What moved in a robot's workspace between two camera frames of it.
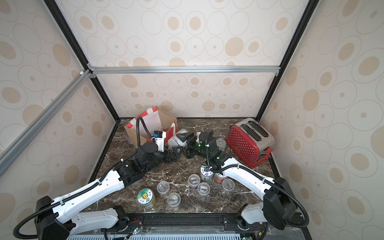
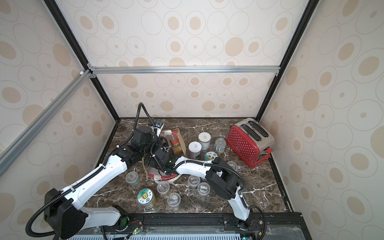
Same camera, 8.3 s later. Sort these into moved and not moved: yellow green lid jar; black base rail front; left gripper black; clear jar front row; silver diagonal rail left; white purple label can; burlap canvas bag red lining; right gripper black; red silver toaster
Moved: left gripper black; white purple label can; right gripper black; burlap canvas bag red lining
Not moved: clear jar front row; silver diagonal rail left; yellow green lid jar; red silver toaster; black base rail front
